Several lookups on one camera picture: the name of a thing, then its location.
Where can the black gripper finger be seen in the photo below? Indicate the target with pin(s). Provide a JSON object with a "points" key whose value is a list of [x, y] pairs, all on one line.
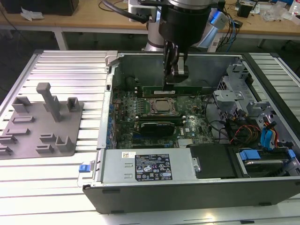
{"points": [[182, 69], [170, 70]]}

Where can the green RAM stick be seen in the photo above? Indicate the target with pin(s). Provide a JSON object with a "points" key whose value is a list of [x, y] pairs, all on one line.
{"points": [[187, 89], [150, 94]]}

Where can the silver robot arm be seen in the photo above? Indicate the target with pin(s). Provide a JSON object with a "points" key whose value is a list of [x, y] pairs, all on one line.
{"points": [[154, 35]]}

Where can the black RAM slot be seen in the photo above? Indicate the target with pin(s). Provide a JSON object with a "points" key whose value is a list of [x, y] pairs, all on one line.
{"points": [[159, 115], [161, 121]]}

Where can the silver CPU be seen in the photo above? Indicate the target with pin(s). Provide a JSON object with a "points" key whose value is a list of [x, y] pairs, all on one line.
{"points": [[162, 105]]}

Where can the green motherboard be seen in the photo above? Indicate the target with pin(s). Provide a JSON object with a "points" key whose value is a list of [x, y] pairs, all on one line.
{"points": [[194, 110]]}

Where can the metal drive cage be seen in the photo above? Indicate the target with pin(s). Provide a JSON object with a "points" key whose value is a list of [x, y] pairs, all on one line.
{"points": [[227, 96]]}

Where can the small black adapter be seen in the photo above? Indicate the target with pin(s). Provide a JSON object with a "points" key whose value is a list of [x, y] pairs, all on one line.
{"points": [[239, 23]]}

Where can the black graphics card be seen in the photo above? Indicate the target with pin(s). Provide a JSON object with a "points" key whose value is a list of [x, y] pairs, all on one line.
{"points": [[157, 129]]}

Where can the small black device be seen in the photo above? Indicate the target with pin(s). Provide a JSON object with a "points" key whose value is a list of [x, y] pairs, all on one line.
{"points": [[245, 10]]}

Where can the silver finned heatsink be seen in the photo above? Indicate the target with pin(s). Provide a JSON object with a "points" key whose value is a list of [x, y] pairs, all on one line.
{"points": [[185, 143]]}

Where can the clear plastic bag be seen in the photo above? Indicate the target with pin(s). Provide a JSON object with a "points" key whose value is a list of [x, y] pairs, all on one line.
{"points": [[272, 12]]}

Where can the black plastic shroud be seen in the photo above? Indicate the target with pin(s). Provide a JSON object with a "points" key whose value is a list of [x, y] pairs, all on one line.
{"points": [[213, 161]]}

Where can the blue disk carrier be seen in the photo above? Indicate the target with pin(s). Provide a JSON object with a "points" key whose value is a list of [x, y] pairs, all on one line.
{"points": [[248, 155]]}

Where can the silver power supply box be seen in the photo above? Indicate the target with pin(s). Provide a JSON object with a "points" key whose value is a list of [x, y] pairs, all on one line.
{"points": [[112, 164]]}

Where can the black hard disk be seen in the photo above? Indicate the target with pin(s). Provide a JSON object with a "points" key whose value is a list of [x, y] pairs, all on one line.
{"points": [[262, 167]]}

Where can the open black PC case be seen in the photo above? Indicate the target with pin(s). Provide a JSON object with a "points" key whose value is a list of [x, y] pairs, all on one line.
{"points": [[187, 197]]}

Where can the blue case latch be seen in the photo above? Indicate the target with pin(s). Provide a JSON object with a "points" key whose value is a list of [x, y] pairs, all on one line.
{"points": [[84, 168]]}

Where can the large black box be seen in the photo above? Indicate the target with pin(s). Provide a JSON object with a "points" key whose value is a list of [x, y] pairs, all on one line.
{"points": [[42, 7]]}

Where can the gray parts rack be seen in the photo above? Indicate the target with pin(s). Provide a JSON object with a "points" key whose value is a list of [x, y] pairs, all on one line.
{"points": [[35, 131]]}

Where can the crumpled white paper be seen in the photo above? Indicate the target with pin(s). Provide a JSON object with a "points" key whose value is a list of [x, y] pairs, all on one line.
{"points": [[31, 14]]}

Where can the wooden desk white frame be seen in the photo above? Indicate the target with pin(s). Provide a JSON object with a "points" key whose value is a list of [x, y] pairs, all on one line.
{"points": [[269, 27], [93, 18]]}

